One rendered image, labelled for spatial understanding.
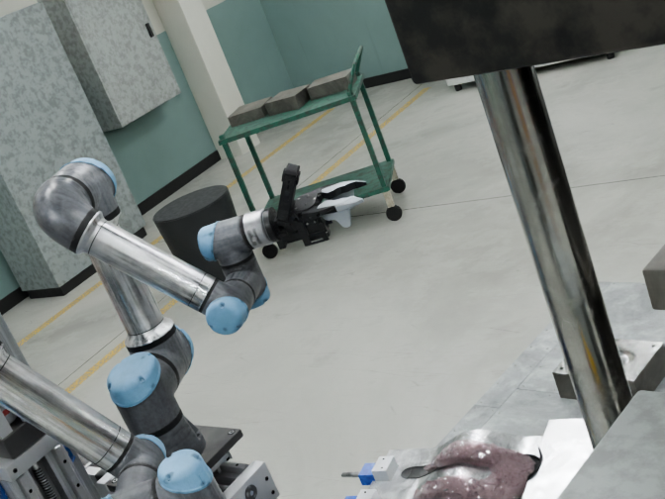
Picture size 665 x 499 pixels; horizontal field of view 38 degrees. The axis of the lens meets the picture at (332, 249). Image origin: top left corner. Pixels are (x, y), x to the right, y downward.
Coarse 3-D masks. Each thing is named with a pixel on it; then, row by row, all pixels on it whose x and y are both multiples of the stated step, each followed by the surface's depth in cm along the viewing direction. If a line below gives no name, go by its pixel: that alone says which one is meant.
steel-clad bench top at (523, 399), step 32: (608, 288) 258; (640, 288) 251; (640, 320) 237; (544, 352) 240; (512, 384) 232; (544, 384) 227; (480, 416) 225; (512, 416) 220; (544, 416) 216; (576, 416) 211
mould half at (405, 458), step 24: (480, 432) 202; (552, 432) 190; (576, 432) 188; (408, 456) 210; (432, 456) 206; (552, 456) 183; (576, 456) 181; (408, 480) 203; (528, 480) 179; (552, 480) 177
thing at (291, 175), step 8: (288, 168) 189; (296, 168) 190; (288, 176) 189; (296, 176) 189; (288, 184) 190; (296, 184) 191; (288, 192) 190; (280, 200) 192; (288, 200) 192; (280, 208) 193; (288, 208) 192; (280, 216) 194; (288, 216) 193
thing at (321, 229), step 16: (272, 208) 198; (304, 208) 191; (272, 224) 195; (288, 224) 195; (304, 224) 193; (320, 224) 192; (272, 240) 196; (288, 240) 197; (304, 240) 195; (320, 240) 195
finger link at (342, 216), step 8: (328, 200) 191; (336, 200) 190; (344, 200) 188; (352, 200) 188; (360, 200) 188; (336, 208) 188; (344, 208) 188; (328, 216) 191; (336, 216) 191; (344, 216) 190; (344, 224) 191
